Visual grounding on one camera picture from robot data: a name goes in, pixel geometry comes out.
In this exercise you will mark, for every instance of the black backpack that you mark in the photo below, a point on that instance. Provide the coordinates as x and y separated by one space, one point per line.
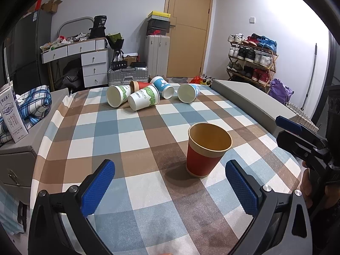
69 76

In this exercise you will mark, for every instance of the white desk with drawers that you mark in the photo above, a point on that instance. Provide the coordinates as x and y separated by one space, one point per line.
87 61

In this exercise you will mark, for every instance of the red and black shoe box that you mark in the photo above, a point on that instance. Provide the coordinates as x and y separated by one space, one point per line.
157 31

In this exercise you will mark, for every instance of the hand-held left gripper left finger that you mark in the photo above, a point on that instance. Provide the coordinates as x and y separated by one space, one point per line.
97 188

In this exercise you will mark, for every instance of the wooden door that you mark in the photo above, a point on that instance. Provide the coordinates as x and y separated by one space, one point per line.
187 26

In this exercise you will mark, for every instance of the white green-print paper cup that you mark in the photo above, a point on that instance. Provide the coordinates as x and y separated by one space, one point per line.
144 98
117 95

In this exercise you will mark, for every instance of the orange plastic bag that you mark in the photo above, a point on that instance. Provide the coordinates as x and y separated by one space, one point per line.
196 80

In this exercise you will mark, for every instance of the grey mop pole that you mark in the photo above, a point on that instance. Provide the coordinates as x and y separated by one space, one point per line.
313 69

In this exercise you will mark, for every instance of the red paper cup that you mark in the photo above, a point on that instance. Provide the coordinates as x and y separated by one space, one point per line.
204 159
140 85

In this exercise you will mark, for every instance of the white blue-print paper cup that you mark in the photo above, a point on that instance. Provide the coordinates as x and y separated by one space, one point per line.
162 86
189 93

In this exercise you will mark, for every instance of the white milk carton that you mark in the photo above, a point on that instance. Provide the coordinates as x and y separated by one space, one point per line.
10 111

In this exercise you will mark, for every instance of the pile of desk clutter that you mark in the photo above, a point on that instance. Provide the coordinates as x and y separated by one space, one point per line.
65 40

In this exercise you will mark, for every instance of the checkered tablecloth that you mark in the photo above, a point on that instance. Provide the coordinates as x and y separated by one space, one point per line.
148 143

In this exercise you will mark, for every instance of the dark grey refrigerator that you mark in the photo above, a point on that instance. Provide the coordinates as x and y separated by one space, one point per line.
25 53

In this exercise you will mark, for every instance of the open cardboard box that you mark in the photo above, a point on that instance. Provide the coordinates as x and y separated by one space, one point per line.
50 5

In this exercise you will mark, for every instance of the shoe rack with shoes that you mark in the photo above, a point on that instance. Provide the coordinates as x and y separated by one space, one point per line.
252 55

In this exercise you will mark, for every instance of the white wicker basket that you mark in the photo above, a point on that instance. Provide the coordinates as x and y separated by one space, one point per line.
302 117

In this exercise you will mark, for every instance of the black-wrapped flower bouquet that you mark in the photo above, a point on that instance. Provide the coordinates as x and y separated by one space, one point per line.
115 43

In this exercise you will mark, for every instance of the yellow-lid shoe box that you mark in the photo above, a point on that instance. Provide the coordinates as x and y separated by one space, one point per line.
158 15

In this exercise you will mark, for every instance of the blue plaid cloth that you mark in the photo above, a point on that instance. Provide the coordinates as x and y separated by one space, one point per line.
33 106

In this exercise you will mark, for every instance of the long grey box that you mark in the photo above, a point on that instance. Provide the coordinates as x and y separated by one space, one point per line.
255 103

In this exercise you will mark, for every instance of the purple bag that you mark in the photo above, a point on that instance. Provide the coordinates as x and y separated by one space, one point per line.
280 90

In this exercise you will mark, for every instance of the person's right hand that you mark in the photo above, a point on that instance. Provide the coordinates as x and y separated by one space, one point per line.
305 188

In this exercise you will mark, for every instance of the black flat box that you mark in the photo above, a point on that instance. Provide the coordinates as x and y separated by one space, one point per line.
120 65

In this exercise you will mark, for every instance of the black paper bag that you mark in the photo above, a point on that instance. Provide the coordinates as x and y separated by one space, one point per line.
98 28

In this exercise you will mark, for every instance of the silver hard suitcase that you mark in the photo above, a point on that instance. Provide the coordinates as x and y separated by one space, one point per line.
128 76

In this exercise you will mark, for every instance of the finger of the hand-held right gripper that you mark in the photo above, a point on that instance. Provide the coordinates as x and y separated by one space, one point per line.
289 124
293 144

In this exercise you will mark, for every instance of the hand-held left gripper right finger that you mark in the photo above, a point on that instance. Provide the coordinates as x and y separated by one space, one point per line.
243 191

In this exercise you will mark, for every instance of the grey cabinet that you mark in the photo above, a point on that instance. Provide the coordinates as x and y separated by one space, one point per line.
18 162

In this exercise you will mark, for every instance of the grey arched mirror frame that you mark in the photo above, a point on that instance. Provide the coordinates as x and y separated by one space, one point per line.
75 24

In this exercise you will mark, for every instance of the white hard suitcase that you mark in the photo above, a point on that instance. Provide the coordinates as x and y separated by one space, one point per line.
157 55

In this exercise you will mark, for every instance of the wooden shoe rack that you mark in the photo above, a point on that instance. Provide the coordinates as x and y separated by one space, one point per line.
272 67

